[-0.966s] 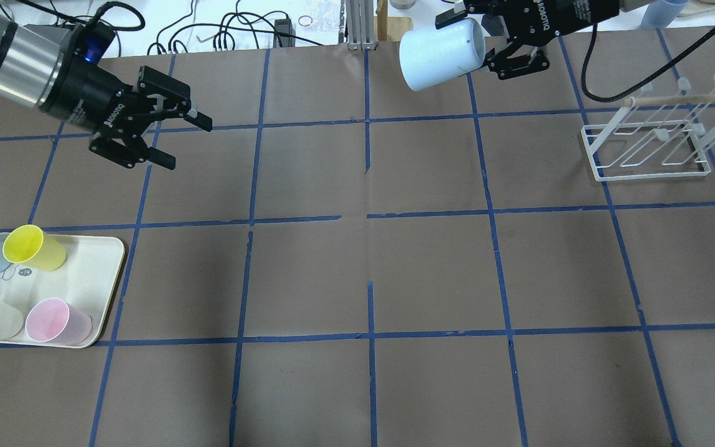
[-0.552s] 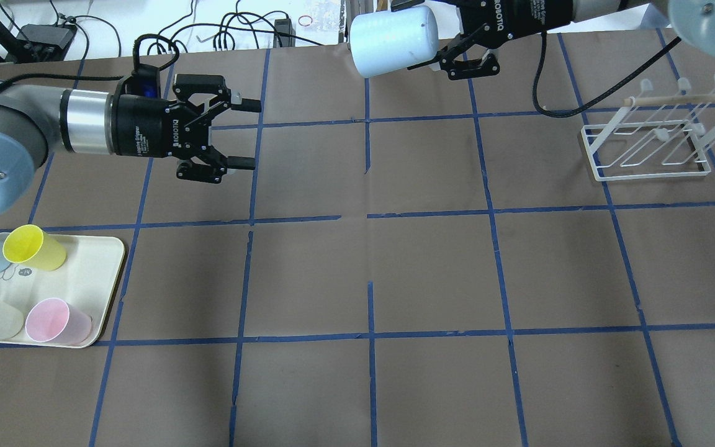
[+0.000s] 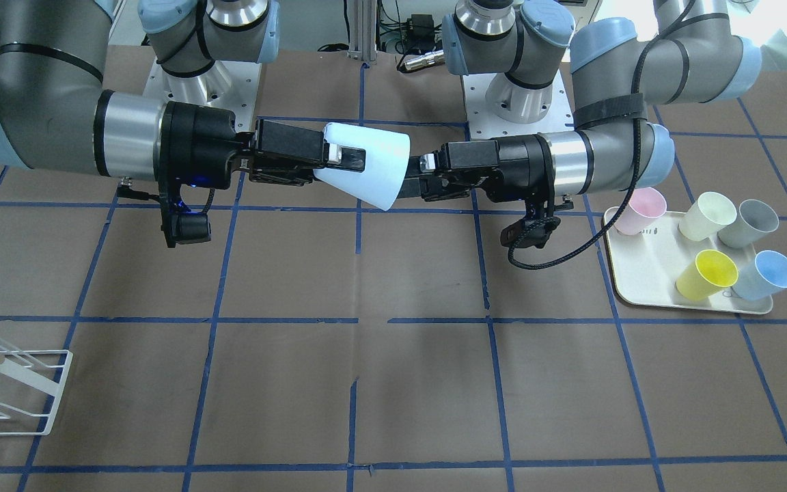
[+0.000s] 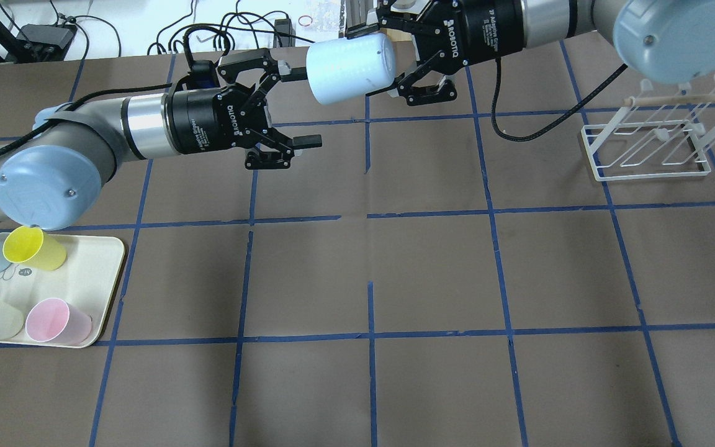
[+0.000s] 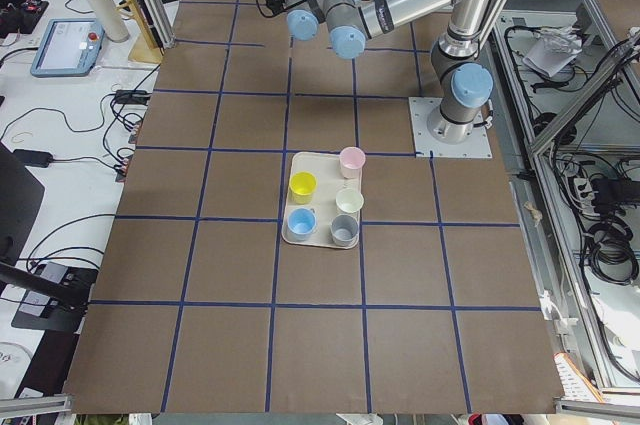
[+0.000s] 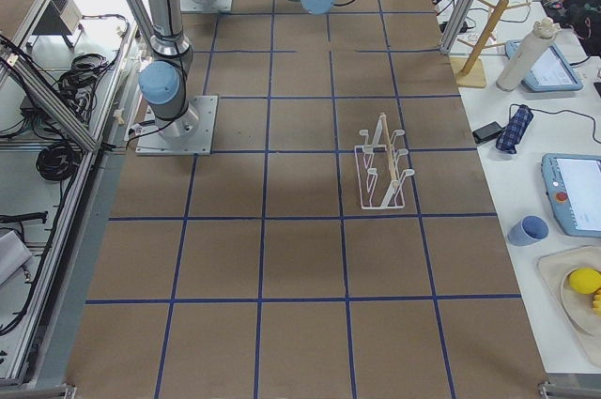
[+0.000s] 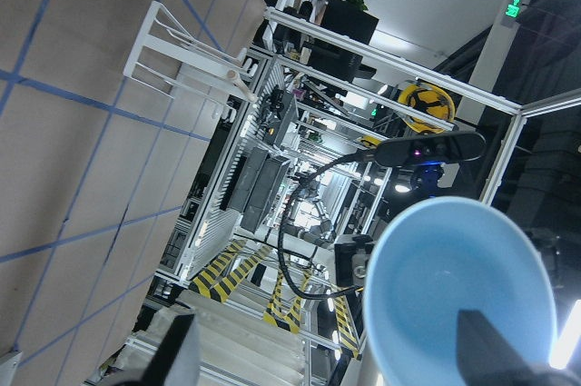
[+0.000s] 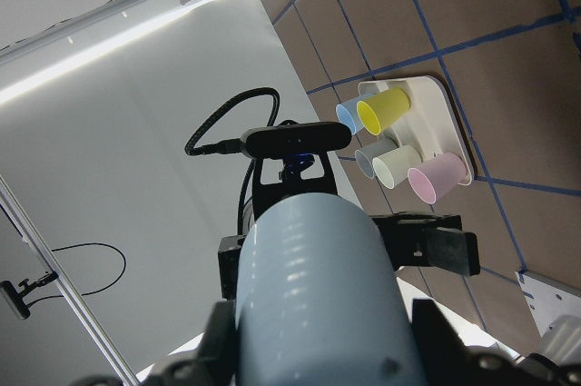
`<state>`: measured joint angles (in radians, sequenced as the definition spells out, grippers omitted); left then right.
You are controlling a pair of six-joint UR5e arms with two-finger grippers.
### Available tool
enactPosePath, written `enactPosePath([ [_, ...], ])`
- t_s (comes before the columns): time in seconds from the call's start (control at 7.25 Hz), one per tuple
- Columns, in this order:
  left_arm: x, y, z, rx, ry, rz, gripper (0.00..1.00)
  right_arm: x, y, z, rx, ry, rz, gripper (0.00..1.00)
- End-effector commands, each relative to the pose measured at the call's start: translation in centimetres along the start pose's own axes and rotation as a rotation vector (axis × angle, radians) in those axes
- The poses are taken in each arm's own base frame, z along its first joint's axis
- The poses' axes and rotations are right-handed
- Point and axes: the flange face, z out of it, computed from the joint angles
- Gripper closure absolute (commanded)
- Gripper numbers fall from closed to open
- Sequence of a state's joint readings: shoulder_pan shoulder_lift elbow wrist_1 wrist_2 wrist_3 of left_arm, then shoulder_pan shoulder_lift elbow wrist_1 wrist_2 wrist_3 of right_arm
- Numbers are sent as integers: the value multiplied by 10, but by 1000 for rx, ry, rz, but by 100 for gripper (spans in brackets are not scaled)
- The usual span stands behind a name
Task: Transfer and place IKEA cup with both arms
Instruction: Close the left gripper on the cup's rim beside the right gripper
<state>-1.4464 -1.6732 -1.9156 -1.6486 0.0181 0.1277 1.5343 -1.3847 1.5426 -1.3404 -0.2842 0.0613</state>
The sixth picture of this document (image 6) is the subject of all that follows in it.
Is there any cream tray on side table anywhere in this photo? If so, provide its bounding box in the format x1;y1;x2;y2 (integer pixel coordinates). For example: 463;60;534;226
538;246;600;337

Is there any blue cup on side table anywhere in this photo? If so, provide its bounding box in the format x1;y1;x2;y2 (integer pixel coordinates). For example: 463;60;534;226
507;215;549;247

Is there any yellow lemon toy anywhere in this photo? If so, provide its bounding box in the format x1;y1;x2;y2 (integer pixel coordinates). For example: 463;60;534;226
568;268;601;295

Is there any wooden mug tree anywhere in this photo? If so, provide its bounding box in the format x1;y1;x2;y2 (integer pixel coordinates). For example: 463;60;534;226
450;0;530;88

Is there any black phone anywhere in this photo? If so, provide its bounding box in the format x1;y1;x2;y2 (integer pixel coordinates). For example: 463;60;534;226
472;121;504;145

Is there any blue teach pendant near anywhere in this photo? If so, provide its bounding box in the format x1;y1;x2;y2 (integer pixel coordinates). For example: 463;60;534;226
541;153;600;238

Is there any blue teach pendant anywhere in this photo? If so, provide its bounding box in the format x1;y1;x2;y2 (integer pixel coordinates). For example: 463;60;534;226
541;153;600;238
516;44;583;93

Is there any blue teach pendant far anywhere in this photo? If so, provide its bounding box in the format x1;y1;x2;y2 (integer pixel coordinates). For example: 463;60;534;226
516;44;583;93

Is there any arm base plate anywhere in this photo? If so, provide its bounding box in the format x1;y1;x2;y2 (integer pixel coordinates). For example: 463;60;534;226
179;0;233;14
135;96;218;156

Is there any black cable bundle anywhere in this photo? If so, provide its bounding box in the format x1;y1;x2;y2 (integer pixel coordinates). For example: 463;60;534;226
36;141;82;182

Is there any white wire cup rack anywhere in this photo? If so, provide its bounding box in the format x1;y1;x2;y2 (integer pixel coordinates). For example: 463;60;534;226
353;113;415;210

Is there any folded plaid umbrella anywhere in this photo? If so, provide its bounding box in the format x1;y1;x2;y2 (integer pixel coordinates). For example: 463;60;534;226
496;105;533;155

